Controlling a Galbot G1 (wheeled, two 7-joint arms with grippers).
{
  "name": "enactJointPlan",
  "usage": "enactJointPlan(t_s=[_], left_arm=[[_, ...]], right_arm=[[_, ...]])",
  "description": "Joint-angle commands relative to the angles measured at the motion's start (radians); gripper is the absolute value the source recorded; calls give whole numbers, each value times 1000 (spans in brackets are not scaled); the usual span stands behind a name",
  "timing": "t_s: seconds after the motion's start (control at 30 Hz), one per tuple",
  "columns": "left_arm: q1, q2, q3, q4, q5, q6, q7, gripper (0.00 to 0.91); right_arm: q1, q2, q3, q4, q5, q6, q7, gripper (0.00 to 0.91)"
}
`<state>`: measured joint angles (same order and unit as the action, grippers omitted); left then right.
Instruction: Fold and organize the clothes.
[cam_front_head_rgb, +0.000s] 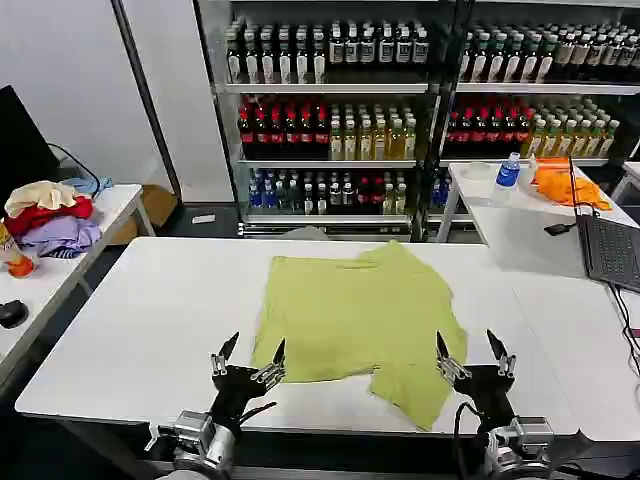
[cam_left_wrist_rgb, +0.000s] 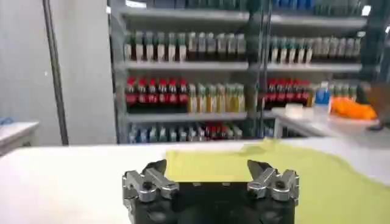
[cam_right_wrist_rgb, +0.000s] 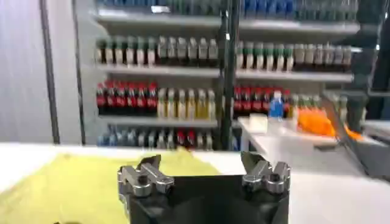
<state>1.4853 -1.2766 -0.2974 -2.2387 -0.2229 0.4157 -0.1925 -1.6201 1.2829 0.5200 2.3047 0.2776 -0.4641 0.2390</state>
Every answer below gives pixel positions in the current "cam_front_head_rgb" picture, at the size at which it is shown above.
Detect water bottle with blue label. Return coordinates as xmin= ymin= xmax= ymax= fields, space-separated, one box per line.
xmin=491 ymin=152 xmax=522 ymax=207

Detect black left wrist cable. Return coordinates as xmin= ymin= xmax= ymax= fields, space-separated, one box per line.
xmin=233 ymin=401 xmax=278 ymax=432

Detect cream cloth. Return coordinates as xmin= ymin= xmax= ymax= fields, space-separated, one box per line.
xmin=3 ymin=180 xmax=77 ymax=217

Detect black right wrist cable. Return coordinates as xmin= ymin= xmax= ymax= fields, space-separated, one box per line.
xmin=451 ymin=401 xmax=490 ymax=480

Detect light blue cloth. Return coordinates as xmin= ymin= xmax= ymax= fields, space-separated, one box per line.
xmin=62 ymin=174 xmax=115 ymax=197

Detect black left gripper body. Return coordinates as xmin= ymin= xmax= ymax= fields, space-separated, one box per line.
xmin=209 ymin=364 xmax=275 ymax=436

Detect brown cardboard box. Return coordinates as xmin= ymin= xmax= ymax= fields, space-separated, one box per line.
xmin=108 ymin=183 xmax=180 ymax=246

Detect grey chair back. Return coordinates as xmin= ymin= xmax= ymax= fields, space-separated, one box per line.
xmin=281 ymin=225 xmax=330 ymax=242

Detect drinks shelf with glass door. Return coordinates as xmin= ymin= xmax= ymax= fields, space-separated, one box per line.
xmin=193 ymin=0 xmax=444 ymax=242

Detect small white bottle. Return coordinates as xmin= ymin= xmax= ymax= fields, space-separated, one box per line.
xmin=518 ymin=154 xmax=539 ymax=190

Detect orange cloth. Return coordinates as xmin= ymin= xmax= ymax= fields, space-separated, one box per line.
xmin=531 ymin=156 xmax=615 ymax=212

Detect black computer mouse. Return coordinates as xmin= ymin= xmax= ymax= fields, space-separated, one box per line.
xmin=0 ymin=299 xmax=30 ymax=330

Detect open drinks shelf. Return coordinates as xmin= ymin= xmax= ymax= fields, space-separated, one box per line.
xmin=424 ymin=0 xmax=640 ymax=232

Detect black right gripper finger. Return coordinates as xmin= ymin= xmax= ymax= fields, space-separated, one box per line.
xmin=486 ymin=328 xmax=518 ymax=377
xmin=435 ymin=330 xmax=472 ymax=386

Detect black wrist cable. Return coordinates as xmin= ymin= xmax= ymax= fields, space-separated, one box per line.
xmin=233 ymin=401 xmax=278 ymax=432
xmin=451 ymin=401 xmax=490 ymax=480

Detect red cloth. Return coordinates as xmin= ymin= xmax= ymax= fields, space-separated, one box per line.
xmin=3 ymin=195 xmax=96 ymax=236

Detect black laptop cables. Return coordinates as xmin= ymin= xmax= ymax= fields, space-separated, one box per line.
xmin=606 ymin=281 xmax=640 ymax=386

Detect light green shirt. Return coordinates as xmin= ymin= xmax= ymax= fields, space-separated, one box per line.
xmin=249 ymin=239 xmax=470 ymax=433

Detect purple cloth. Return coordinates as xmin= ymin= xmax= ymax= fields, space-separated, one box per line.
xmin=17 ymin=216 xmax=104 ymax=260

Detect white side table with clothes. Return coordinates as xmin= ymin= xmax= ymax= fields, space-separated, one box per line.
xmin=0 ymin=183 xmax=157 ymax=386

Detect white side table with laptop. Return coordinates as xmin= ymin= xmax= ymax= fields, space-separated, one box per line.
xmin=435 ymin=160 xmax=640 ymax=281

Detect small white table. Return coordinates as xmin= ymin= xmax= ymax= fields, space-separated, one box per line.
xmin=610 ymin=160 xmax=640 ymax=202

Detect orange snack bag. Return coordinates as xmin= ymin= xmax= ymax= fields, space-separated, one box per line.
xmin=0 ymin=219 xmax=40 ymax=279

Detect black computer monitor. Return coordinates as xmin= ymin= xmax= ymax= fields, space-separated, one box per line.
xmin=0 ymin=84 xmax=62 ymax=217

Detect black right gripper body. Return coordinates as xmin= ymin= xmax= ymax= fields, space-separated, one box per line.
xmin=451 ymin=365 xmax=519 ymax=432

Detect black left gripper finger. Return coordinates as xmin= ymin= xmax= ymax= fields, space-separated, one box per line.
xmin=209 ymin=331 xmax=241 ymax=377
xmin=249 ymin=338 xmax=288 ymax=390

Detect black laptop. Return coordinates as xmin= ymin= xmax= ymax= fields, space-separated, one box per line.
xmin=568 ymin=154 xmax=640 ymax=295

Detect black monitor cable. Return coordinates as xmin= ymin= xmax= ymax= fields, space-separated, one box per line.
xmin=46 ymin=141 xmax=102 ymax=197

